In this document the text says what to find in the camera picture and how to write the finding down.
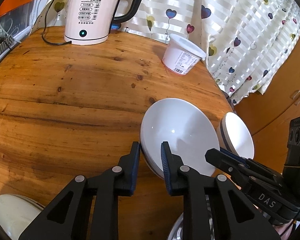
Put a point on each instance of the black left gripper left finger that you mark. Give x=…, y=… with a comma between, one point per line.
x=119, y=180

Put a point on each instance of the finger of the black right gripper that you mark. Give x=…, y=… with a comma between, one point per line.
x=233, y=165

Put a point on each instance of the white plastic yogurt tub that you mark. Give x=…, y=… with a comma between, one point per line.
x=182, y=55

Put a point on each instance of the white bowl blue stripe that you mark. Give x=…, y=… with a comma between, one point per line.
x=234, y=136

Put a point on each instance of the heart pattern curtain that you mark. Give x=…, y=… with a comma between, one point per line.
x=246, y=41

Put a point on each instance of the orange lid clear container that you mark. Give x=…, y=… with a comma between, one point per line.
x=14, y=18

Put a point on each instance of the striped tray box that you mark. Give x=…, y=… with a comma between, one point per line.
x=6, y=44

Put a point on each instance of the white shallow bowl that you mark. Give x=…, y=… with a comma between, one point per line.
x=187, y=130

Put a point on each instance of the beige plate with brown logo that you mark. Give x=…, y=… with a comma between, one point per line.
x=16, y=213

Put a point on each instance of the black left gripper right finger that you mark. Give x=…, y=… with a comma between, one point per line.
x=181, y=180

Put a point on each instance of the white electric kettle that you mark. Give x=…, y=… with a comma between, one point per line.
x=89, y=22

